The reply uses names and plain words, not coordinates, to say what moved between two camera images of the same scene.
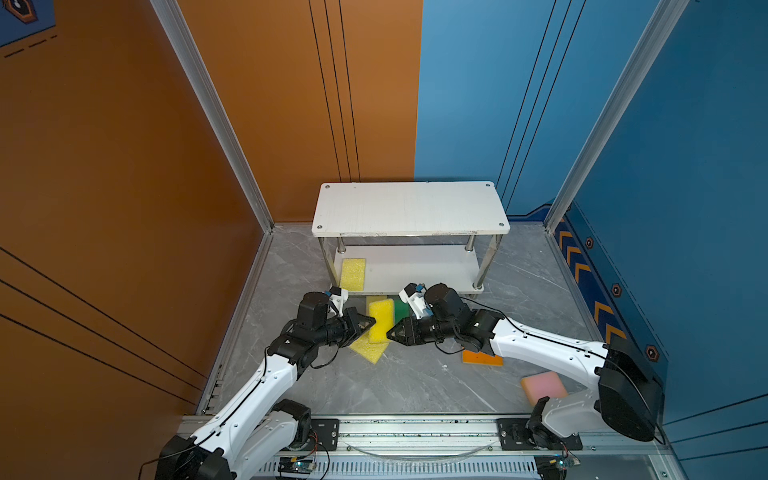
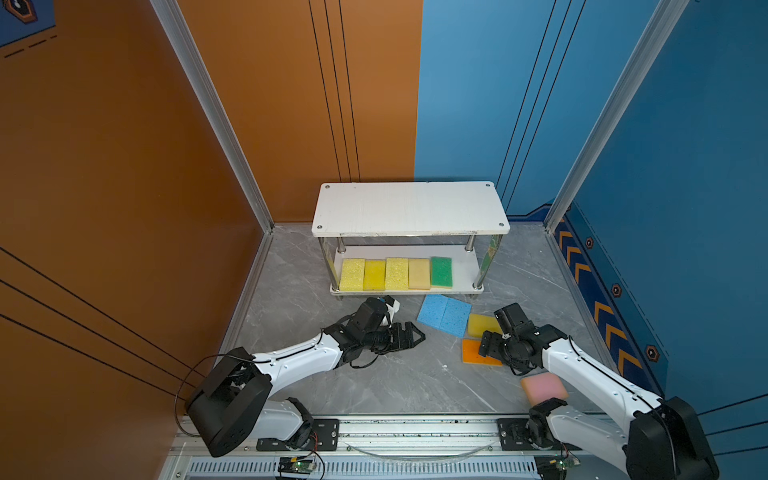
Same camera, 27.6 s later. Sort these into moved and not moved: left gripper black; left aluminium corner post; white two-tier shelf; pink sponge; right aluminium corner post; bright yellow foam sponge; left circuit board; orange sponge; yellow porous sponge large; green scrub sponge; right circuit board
Moved: green scrub sponge; bright yellow foam sponge; left gripper black
Not moved: orange sponge; left circuit board; right circuit board; yellow porous sponge large; pink sponge; right aluminium corner post; left aluminium corner post; white two-tier shelf
